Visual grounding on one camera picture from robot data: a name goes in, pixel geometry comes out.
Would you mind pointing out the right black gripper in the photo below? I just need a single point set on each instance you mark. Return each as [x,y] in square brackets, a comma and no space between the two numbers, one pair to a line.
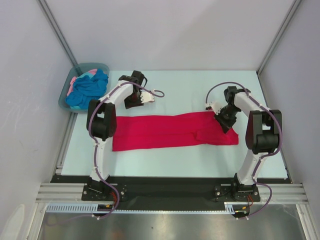
[225,120]

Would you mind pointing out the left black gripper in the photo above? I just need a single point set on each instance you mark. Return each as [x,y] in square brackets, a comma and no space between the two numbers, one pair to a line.
[128,104]

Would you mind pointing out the red t shirt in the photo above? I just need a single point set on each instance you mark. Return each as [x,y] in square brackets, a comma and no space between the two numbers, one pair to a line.
[169,131]

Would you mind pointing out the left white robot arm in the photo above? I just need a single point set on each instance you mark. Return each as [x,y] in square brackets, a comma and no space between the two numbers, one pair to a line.
[102,120]

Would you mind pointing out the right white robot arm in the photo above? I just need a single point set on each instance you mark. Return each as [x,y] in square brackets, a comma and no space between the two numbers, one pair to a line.
[263,136]

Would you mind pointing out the pink t shirt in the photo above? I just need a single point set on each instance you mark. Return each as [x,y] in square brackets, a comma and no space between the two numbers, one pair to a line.
[94,72]

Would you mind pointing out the light teal t shirt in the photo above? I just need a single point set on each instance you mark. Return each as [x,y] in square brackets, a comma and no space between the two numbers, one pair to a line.
[90,74]

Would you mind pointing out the translucent blue plastic basket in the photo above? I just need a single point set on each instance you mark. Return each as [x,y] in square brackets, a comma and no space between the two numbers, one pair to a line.
[78,70]

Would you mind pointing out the blue t shirt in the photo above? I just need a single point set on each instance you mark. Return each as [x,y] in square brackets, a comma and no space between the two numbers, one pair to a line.
[86,89]

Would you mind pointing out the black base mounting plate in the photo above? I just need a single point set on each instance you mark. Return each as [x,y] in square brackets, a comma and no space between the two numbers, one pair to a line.
[118,180]

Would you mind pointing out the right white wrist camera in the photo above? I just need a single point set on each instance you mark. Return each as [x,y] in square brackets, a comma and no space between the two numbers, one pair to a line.
[214,106]

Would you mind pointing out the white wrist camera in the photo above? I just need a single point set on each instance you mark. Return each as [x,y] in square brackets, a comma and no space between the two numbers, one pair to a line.
[214,106]
[146,97]

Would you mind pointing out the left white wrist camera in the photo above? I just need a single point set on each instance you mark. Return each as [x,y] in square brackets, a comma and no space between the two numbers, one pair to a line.
[146,97]

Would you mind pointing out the slotted cable duct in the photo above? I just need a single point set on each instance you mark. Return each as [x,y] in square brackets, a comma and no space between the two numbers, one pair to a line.
[222,208]

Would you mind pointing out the aluminium front rail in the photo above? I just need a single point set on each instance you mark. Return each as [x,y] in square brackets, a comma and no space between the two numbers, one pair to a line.
[80,192]

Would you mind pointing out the left aluminium corner post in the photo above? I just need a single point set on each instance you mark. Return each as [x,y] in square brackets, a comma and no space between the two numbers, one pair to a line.
[49,15]

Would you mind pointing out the aluminium corner post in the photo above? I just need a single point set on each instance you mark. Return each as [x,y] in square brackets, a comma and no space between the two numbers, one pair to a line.
[49,15]
[279,35]

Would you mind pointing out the right aluminium corner post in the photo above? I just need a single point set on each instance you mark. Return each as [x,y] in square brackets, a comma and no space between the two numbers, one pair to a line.
[279,35]

